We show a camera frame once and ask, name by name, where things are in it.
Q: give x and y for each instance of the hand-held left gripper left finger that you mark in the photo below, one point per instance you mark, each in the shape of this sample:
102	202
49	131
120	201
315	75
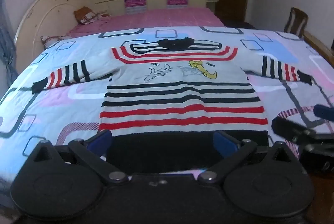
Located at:
100	141

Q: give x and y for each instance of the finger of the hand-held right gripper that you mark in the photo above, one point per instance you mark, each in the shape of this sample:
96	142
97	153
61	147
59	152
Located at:
287	127
325	112

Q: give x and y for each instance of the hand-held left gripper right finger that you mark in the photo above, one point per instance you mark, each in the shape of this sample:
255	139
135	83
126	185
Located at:
225	141

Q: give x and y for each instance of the striped cartoon sweater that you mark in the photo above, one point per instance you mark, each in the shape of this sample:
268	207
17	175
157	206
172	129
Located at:
180	88

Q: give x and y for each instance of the patterned bed blanket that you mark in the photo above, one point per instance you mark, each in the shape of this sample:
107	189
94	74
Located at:
41	98

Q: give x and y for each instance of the wooden chair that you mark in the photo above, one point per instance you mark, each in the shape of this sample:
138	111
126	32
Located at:
296	21

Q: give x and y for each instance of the red patterned pillow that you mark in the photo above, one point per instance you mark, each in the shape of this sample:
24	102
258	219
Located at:
53	40

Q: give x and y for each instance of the brown plush toy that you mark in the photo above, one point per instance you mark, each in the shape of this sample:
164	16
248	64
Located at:
86	16

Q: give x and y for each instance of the grey curtain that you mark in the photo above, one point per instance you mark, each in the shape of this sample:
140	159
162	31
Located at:
6	49

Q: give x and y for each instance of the pink bed sheet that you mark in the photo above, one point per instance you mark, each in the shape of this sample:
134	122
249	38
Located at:
167	19

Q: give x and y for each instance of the cream bed headboard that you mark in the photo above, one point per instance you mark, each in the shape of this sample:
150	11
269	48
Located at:
44	15

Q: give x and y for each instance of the wooden bed frame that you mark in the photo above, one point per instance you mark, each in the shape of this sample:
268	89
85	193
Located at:
319	47

